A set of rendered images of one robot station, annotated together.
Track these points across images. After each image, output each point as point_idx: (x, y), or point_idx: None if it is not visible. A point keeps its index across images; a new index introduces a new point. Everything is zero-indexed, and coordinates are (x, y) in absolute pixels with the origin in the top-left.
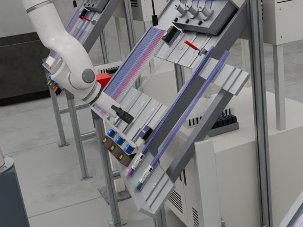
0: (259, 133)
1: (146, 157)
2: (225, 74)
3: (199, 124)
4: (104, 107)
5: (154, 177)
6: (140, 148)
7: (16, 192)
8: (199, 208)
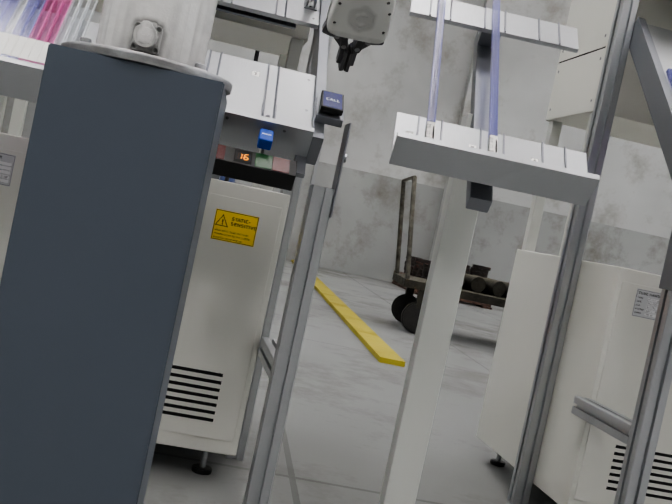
0: (298, 180)
1: (446, 130)
2: (523, 24)
3: (482, 92)
4: (393, 12)
5: (519, 151)
6: (400, 119)
7: (212, 170)
8: (457, 243)
